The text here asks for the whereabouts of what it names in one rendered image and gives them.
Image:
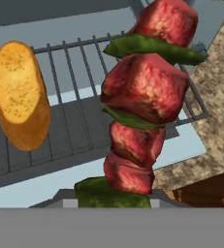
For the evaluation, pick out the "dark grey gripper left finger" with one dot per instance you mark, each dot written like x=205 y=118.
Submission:
x=65 y=198

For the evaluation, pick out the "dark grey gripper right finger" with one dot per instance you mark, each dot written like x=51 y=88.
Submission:
x=162 y=199

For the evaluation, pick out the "meat and pepper kebab skewer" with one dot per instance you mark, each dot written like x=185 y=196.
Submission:
x=142 y=87

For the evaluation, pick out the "toaster oven door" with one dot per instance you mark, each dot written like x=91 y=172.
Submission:
x=68 y=142

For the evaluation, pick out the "golden baguette bread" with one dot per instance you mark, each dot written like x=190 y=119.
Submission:
x=18 y=93

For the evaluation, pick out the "grey toaster oven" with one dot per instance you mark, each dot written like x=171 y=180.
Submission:
x=36 y=19

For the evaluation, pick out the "brown wooden cupboard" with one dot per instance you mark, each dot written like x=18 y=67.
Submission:
x=210 y=190

